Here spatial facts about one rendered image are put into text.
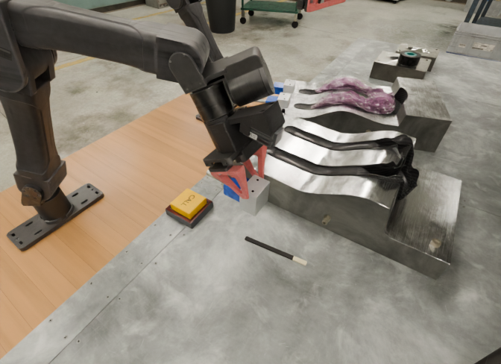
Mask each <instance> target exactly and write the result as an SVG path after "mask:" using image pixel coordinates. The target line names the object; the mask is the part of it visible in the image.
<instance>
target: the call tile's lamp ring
mask: <svg viewBox="0 0 501 364"><path fill-rule="evenodd" d="M207 201H208V203H207V204H206V205H205V206H204V207H203V208H202V209H201V210H200V211H199V212H198V213H197V214H196V215H195V216H194V217H193V218H192V219H191V220H190V219H188V218H186V217H185V216H182V215H180V214H179V213H177V212H175V211H173V210H172V209H170V207H171V205H169V206H168V207H167V208H166V210H168V211H169V212H171V213H173V214H175V215H176V216H178V217H180V218H182V219H183V220H185V221H187V222H188V223H190V224H191V223H192V222H193V221H194V220H195V219H196V218H197V217H198V216H199V215H200V214H201V213H202V212H203V211H204V210H205V209H206V208H207V207H208V206H209V205H210V204H211V203H212V201H211V200H209V199H208V198H207Z"/></svg>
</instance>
